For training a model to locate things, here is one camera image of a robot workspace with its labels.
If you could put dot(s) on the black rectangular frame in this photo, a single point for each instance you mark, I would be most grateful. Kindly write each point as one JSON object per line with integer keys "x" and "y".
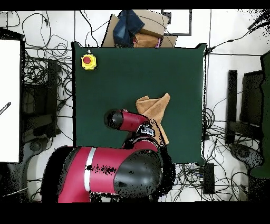
{"x": 179, "y": 34}

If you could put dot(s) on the black equipment rack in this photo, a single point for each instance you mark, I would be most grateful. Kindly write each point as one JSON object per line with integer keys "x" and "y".
{"x": 251, "y": 95}
{"x": 51, "y": 84}

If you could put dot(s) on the white flat panel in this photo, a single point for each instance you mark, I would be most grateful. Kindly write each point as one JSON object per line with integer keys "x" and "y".
{"x": 9, "y": 95}

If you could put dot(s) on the blue denim jeans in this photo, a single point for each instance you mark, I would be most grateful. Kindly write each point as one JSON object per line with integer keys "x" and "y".
{"x": 126, "y": 27}

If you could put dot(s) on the black power box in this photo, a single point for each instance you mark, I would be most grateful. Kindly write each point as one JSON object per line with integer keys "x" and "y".
{"x": 208, "y": 179}

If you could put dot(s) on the dark green table cloth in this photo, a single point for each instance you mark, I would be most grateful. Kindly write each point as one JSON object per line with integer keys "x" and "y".
{"x": 105, "y": 84}

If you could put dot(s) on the black tripod rod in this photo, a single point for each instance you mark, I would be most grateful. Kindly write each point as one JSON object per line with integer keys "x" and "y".
{"x": 258, "y": 20}

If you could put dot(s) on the brown cardboard box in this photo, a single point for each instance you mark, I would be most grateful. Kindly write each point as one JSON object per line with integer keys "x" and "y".
{"x": 151, "y": 21}

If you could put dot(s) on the black flat bar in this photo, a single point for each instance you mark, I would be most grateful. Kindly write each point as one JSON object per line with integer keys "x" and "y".
{"x": 231, "y": 105}

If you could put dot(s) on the yellow emergency stop button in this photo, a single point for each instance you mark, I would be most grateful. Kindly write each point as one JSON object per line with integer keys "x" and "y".
{"x": 88, "y": 63}

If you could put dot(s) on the striped black rod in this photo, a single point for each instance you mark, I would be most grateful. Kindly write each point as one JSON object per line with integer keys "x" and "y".
{"x": 6, "y": 106}

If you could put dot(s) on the tan terry towel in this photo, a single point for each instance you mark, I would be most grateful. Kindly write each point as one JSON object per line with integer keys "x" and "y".
{"x": 156, "y": 105}

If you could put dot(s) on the black stand base foot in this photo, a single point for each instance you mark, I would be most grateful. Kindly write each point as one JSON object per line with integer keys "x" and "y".
{"x": 35, "y": 145}
{"x": 242, "y": 153}

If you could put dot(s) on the orange folded cloth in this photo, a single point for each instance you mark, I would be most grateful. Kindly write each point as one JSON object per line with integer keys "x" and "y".
{"x": 145, "y": 41}

